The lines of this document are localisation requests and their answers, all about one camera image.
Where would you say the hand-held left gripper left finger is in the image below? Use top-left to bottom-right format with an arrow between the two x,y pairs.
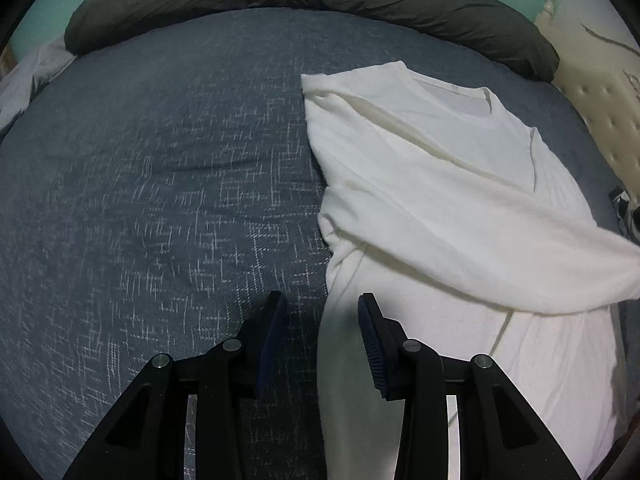
62,291 -> 288,480

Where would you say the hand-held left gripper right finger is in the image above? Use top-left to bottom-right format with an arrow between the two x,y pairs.
357,293 -> 571,480

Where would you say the white t-shirt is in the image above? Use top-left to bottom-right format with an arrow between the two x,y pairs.
301,61 -> 640,480

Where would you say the black and white striped garment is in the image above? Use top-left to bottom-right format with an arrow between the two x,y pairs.
609,186 -> 640,247

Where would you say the blue-grey bed sheet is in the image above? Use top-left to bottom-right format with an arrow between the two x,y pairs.
0,7 -> 631,480

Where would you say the cream tufted headboard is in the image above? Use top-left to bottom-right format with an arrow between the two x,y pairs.
535,0 -> 640,196

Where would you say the light grey blanket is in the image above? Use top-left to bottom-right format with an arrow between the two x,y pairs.
0,42 -> 76,136

